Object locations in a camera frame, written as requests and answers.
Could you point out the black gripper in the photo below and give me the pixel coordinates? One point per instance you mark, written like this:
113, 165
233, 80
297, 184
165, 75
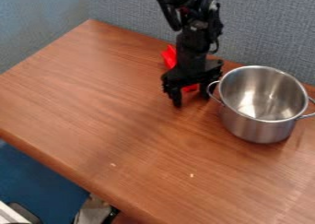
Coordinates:
195, 69

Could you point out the red rectangular block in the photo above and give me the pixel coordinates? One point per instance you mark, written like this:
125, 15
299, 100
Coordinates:
168, 55

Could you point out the stainless steel pot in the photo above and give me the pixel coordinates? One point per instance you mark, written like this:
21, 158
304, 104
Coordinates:
263, 101

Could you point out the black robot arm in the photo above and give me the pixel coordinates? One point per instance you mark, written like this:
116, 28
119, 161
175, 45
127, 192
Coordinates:
195, 18

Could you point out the white device corner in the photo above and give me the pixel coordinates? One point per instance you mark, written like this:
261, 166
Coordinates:
14, 214

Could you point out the grey table leg bracket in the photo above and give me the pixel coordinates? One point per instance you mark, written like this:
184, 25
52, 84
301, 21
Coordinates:
95, 212

